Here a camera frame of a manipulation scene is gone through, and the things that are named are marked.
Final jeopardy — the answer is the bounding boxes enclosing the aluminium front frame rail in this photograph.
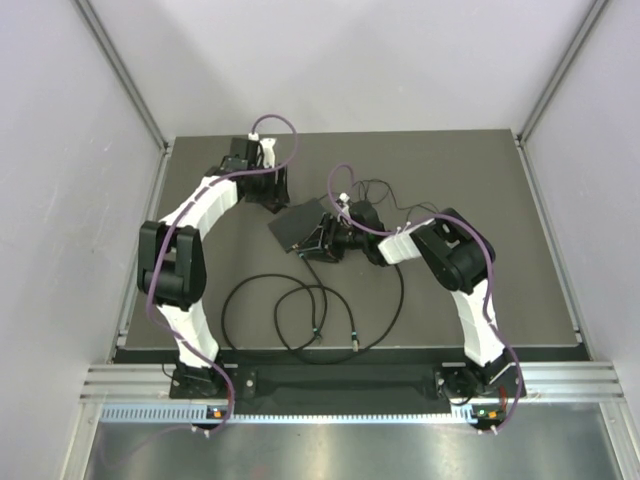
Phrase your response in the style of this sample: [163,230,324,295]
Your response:
[80,361,624,403]

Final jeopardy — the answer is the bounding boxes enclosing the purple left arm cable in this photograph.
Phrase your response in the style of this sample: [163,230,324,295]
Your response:
[97,113,299,471]

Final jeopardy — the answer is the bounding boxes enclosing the slotted grey cable duct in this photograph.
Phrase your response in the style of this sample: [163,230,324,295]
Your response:
[99,403,500,426]

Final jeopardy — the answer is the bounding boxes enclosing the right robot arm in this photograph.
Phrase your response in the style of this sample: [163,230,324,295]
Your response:
[289,198,509,398]

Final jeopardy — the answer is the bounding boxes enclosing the dark grey network switch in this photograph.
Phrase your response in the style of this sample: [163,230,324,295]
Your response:
[268,198,326,253]

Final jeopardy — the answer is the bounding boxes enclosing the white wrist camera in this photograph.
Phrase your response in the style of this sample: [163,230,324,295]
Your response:
[336,193,351,219]
[248,132,277,169]

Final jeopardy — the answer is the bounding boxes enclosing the thin black power cable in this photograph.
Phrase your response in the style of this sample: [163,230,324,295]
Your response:
[349,178,441,219]

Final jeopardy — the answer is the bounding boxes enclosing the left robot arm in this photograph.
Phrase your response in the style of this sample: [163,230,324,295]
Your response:
[137,133,289,397]

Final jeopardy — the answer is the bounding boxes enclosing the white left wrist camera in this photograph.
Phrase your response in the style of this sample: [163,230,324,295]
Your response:
[248,132,277,169]

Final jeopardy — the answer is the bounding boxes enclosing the black ethernet cable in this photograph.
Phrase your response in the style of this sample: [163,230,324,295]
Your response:
[220,252,329,357]
[273,262,406,365]

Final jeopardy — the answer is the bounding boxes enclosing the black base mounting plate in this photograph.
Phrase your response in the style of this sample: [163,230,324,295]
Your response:
[169,363,529,416]

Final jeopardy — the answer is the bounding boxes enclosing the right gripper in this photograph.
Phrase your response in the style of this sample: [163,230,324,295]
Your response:
[299,214,369,264]

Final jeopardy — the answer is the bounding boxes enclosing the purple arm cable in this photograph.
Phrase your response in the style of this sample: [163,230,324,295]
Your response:
[327,163,524,434]
[97,113,299,471]

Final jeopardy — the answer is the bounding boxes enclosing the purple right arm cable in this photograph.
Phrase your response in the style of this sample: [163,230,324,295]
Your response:
[327,163,524,434]

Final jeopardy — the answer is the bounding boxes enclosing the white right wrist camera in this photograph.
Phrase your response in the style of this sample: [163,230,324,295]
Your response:
[336,193,351,219]

